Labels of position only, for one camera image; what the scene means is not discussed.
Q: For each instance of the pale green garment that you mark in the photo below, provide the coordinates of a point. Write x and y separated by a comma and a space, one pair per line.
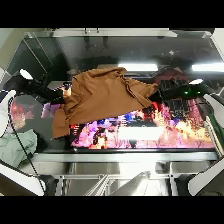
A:
16, 146

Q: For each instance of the brown shirt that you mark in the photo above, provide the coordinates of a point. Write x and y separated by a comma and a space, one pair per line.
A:
103, 96

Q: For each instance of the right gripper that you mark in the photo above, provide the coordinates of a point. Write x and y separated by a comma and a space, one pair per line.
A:
164, 93

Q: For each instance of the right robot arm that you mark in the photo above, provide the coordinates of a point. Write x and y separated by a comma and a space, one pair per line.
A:
196, 90

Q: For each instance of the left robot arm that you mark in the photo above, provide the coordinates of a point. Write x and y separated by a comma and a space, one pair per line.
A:
28, 86

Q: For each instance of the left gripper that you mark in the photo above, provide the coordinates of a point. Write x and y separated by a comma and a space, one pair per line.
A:
57, 94

